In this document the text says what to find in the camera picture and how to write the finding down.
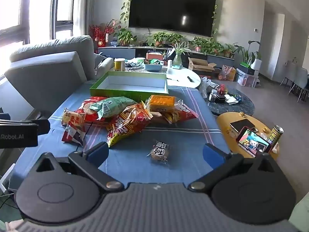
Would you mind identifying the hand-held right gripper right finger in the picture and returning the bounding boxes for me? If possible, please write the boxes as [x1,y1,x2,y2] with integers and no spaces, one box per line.
[188,143,281,194]

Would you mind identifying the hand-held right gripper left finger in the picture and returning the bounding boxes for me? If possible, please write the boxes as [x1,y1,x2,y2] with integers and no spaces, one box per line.
[28,141,125,191]

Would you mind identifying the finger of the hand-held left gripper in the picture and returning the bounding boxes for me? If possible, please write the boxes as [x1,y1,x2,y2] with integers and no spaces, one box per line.
[36,119,51,135]

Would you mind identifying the red white biscuit packet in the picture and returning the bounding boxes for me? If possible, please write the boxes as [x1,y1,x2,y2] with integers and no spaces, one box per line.
[61,108,87,147]

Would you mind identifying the large red snack bag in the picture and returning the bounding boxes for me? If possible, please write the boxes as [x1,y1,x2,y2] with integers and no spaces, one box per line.
[81,96,108,124]

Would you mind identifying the red yellow striped snack bag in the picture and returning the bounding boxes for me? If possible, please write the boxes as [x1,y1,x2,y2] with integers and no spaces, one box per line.
[106,103,154,148]

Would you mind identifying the green snack bag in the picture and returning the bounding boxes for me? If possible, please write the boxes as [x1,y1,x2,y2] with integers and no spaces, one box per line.
[89,96,137,120]

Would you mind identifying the red white clear snack bag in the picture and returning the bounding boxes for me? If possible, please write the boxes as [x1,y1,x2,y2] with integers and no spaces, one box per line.
[164,100,199,124]

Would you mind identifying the small round cake packet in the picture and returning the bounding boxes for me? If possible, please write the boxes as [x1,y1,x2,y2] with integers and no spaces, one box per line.
[146,140,171,163]

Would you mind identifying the green cardboard box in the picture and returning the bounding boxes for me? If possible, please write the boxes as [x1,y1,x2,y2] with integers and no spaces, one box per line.
[90,71,169,102]

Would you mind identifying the round yellow side table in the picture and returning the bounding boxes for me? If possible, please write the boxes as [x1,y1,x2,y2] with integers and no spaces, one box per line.
[216,112,281,159]

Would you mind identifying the blue striped cloth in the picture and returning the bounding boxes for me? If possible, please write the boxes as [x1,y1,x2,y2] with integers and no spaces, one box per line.
[10,78,231,186]

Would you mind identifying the smartphone in red stand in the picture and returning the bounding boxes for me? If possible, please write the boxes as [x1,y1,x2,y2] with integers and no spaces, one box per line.
[236,126,272,158]

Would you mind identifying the round grey rug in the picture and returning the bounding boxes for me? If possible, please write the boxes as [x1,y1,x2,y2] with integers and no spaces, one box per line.
[200,84,255,117]

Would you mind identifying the grey sofa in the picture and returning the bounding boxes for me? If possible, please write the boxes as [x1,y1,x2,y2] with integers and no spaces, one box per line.
[4,35,114,117]

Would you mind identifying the yellow drink can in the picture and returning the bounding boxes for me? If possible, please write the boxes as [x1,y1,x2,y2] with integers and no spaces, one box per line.
[267,125,284,153]

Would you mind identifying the white plastic bag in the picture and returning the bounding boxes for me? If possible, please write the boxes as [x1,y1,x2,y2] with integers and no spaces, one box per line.
[200,76,219,97]

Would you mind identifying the clear storage box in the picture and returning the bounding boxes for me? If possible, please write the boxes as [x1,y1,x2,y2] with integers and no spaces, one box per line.
[236,68,260,88]

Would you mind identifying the white round table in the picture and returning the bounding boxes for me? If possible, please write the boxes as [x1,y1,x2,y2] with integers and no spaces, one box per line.
[124,56,201,89]

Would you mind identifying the open cardboard box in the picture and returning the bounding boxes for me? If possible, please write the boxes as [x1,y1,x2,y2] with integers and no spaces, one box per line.
[188,57,218,74]

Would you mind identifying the yellow tin can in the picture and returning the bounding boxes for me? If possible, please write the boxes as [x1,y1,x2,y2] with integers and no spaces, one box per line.
[114,58,126,72]

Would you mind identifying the tall plant in white pot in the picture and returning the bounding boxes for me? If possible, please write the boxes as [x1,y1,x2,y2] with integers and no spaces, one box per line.
[234,40,263,71]

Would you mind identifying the spider plant in glass vase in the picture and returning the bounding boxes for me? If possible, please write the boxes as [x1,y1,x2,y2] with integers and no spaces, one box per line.
[172,41,191,69]

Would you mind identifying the blue plastic tray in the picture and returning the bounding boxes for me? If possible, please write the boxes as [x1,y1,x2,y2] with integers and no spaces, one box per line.
[143,59,164,71]

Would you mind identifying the grey television cabinet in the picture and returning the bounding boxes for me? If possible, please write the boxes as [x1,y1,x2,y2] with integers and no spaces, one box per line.
[98,45,236,62]

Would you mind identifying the potted green plant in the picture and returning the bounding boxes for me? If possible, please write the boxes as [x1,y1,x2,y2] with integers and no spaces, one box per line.
[192,36,206,53]
[205,40,224,55]
[222,43,236,58]
[151,32,170,48]
[168,33,184,47]
[113,27,137,46]

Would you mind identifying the red ornament plant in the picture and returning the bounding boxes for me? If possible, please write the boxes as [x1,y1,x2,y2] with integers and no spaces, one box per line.
[88,19,121,48]

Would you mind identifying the orange storage box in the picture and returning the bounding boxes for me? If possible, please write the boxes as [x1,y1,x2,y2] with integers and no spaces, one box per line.
[146,51,162,61]

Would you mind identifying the grey dining chairs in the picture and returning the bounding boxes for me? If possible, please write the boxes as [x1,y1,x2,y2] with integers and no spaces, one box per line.
[279,66,309,102]

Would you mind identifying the dark framed window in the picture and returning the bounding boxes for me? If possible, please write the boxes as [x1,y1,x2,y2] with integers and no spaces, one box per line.
[0,0,76,49]

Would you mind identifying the black television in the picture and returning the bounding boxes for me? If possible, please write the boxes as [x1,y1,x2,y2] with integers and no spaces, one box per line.
[128,0,217,38]

